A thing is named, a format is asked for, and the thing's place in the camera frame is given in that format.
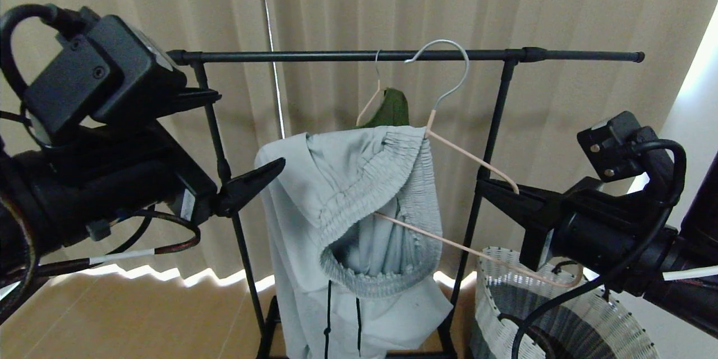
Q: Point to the pale grey garment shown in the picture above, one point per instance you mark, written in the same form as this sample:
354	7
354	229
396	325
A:
303	224

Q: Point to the black clothes rack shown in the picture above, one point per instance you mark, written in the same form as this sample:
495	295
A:
336	56

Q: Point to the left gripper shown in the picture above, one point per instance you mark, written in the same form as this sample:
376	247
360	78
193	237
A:
112	185

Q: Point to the green printed shirt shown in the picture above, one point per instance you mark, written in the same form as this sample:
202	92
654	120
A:
392	112

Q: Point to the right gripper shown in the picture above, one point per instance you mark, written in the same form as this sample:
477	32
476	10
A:
606	235

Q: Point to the white laundry basket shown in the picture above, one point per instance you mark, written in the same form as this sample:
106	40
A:
589	320

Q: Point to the pink clothes hanger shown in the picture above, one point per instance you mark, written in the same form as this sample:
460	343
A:
477	165
370	104

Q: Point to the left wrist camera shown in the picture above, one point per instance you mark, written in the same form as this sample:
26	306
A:
101	78

